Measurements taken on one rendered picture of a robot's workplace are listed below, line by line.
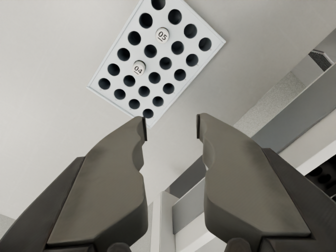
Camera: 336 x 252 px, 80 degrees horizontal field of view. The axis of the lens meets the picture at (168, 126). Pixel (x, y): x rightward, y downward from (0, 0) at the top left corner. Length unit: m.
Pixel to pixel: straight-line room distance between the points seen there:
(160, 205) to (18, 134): 0.22
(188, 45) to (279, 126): 0.11
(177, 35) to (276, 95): 1.05
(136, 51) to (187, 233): 0.19
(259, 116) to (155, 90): 1.06
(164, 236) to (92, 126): 0.17
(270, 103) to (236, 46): 0.99
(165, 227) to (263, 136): 0.14
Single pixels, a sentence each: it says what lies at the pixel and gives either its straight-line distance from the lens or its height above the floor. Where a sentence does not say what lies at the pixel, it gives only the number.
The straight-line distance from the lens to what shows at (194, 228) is 0.22.
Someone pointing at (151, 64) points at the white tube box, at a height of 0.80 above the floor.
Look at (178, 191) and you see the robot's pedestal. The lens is 0.82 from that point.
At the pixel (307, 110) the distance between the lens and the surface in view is 0.20.
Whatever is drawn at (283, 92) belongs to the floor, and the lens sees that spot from 1.24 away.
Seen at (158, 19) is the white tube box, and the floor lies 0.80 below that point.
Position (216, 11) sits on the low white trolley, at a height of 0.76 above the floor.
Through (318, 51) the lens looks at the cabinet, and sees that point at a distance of 0.63.
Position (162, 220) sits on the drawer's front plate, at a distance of 0.25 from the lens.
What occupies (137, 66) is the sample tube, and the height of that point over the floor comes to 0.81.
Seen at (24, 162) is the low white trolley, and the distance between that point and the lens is 0.38.
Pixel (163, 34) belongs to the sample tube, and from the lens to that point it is 0.20.
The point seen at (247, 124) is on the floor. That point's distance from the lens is 1.25.
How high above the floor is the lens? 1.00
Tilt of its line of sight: 60 degrees down
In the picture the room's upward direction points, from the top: 178 degrees clockwise
